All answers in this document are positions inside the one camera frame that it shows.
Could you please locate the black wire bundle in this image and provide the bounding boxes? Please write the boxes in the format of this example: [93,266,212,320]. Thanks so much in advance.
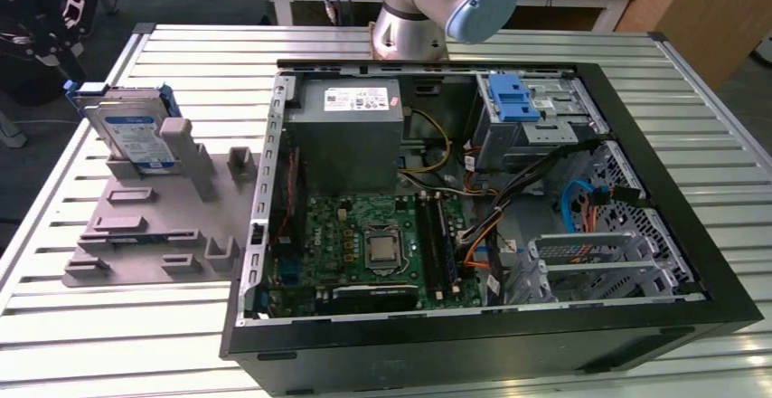
[467,142,604,254]

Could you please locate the grey metal drive cage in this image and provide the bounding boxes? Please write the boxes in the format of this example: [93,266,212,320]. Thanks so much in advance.
[472,71,611,174]

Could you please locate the silver metal disk bay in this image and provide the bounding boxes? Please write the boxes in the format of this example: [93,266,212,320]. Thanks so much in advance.
[503,230,695,307]

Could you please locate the blue plastic drive latch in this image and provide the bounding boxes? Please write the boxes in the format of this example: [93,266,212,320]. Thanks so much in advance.
[487,71,547,124]

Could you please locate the CPU socket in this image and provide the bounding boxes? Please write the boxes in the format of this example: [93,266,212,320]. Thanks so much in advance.
[360,223,407,280]

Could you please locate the black RAM slot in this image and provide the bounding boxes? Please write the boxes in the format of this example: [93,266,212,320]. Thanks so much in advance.
[417,191,445,298]
[428,191,455,298]

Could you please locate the brown wooden cabinet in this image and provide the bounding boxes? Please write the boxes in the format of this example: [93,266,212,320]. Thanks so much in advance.
[617,0,772,90]

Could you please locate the silver CPU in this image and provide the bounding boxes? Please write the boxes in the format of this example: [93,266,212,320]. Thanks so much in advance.
[367,237,400,264]

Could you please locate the blue SATA wire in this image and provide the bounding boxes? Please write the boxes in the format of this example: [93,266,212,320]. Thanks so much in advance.
[560,179,608,248]

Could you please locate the grey power supply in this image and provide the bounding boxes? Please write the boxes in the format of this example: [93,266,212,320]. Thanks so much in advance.
[283,76,405,195]

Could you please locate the black graphics card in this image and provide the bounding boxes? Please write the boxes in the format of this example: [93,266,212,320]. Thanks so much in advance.
[313,282,423,314]

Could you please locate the grey furniture foot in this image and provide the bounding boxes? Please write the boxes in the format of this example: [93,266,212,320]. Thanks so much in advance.
[0,110,29,149]

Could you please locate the black PC case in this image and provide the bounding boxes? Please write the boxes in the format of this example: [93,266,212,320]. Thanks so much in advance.
[217,57,765,397]

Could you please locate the hard disk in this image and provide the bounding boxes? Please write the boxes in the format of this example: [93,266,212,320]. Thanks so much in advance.
[63,79,183,176]

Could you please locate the green motherboard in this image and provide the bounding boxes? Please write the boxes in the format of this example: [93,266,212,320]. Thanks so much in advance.
[268,192,487,313]

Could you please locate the yellow wires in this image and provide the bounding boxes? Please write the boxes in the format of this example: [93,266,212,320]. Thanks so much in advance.
[397,107,453,175]

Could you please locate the grey parts rack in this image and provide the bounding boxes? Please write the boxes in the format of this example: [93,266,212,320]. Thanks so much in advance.
[63,117,264,289]

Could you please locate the black power wire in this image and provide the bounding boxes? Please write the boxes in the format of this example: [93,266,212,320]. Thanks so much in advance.
[608,187,648,207]

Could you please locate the orange wires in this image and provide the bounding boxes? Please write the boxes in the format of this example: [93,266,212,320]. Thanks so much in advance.
[461,230,505,269]

